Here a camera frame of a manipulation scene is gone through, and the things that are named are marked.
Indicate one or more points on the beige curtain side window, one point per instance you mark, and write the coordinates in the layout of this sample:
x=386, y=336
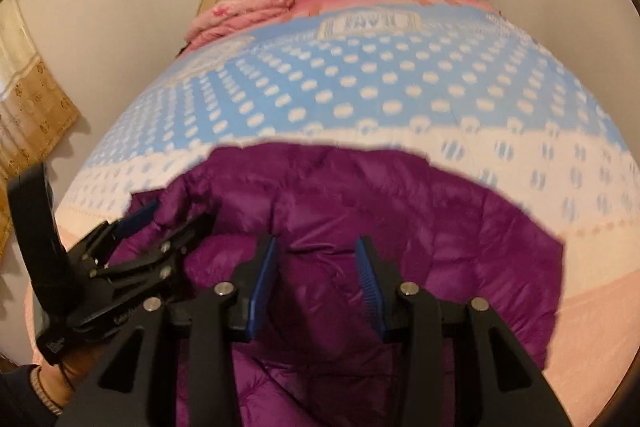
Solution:
x=35, y=111

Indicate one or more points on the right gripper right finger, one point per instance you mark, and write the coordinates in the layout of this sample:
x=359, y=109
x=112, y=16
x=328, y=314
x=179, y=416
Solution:
x=379, y=280

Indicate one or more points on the purple down jacket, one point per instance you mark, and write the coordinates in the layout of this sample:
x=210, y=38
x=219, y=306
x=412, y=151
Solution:
x=317, y=361

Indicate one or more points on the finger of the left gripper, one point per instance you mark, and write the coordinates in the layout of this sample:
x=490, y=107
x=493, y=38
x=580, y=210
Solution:
x=139, y=219
x=179, y=243

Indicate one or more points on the polka dot bed sheet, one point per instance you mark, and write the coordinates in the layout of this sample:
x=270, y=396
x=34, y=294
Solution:
x=449, y=81

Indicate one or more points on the person's left hand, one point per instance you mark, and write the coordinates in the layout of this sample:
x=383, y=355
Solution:
x=59, y=382

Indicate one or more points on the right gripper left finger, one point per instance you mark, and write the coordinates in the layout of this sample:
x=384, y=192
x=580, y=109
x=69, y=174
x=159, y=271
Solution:
x=253, y=280

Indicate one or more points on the pink folded blanket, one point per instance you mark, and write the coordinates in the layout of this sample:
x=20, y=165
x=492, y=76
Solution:
x=227, y=17

